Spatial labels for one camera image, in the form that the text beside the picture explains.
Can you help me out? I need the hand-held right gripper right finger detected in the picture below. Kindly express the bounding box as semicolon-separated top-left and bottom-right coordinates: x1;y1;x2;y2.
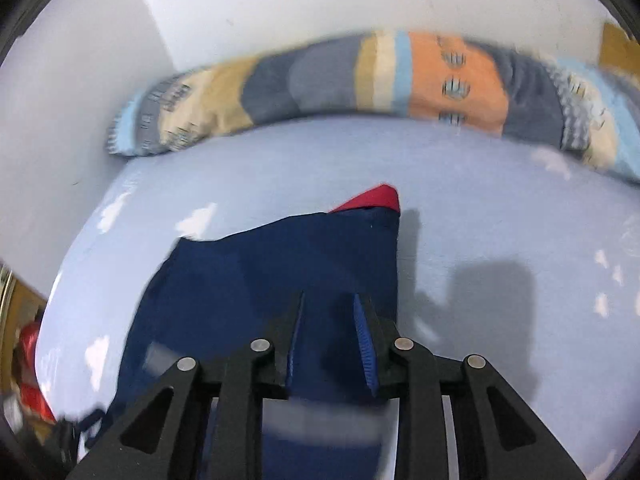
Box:
352;292;588;480

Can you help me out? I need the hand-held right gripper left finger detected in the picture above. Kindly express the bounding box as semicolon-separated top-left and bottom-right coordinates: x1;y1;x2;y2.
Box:
65;291;306;480

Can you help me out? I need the navy blue jacket red lining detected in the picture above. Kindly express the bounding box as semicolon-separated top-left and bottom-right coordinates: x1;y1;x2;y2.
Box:
75;184;403;480

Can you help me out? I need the light blue cloud-print bed sheet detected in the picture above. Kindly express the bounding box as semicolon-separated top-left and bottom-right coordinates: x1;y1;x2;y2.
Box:
34;112;640;480

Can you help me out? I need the patchwork patterned rolled blanket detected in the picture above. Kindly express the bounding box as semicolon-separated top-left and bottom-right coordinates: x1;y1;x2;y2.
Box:
104;29;640;183

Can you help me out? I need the red object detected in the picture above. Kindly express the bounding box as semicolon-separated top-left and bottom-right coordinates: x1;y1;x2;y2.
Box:
17;321;57;423

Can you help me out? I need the brown wooden headboard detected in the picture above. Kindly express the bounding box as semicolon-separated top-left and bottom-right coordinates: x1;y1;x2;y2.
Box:
599;21;637;73

